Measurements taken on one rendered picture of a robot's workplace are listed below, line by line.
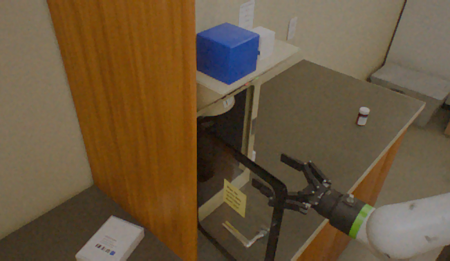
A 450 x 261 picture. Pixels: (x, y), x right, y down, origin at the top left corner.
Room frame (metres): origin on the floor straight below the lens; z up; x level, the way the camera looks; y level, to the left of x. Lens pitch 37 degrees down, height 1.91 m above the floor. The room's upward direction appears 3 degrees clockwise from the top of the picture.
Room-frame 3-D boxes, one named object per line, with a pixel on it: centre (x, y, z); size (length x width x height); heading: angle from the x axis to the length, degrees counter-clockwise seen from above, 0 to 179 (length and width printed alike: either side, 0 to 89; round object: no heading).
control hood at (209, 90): (0.83, -0.05, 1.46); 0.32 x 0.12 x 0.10; 141
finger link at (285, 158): (0.81, -0.20, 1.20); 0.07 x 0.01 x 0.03; 51
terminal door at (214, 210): (0.62, -0.02, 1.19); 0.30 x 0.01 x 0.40; 44
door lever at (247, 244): (0.55, -0.05, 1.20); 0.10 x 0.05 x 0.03; 44
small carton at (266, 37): (0.86, -0.08, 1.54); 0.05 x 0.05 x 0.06; 47
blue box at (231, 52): (0.77, 0.00, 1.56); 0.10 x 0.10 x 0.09; 51
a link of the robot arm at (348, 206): (0.63, -0.32, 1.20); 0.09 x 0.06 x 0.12; 141
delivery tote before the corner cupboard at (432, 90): (3.00, -1.67, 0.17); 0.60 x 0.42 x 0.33; 49
